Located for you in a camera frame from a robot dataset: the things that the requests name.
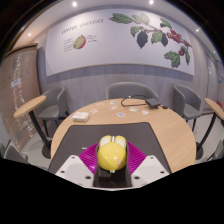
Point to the small black device box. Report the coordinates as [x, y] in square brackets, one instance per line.
[152, 102]

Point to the grey upholstered armchair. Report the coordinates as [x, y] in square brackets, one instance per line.
[13, 155]
[186, 103]
[220, 151]
[131, 89]
[55, 106]

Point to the coffee plant wall mural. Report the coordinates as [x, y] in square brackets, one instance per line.
[113, 46]

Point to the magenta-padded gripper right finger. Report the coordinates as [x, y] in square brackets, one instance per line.
[150, 168]

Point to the ceiling spotlights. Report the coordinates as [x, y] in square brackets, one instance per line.
[74, 4]

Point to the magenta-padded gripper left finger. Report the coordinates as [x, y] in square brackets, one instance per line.
[75, 168]

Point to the grey door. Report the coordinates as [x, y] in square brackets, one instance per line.
[213, 76]

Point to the yellow computer mouse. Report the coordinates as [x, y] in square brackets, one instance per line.
[111, 155]

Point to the small white box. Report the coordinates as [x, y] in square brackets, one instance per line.
[80, 116]

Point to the small white card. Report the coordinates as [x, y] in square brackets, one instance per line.
[145, 112]
[120, 114]
[133, 109]
[93, 110]
[113, 107]

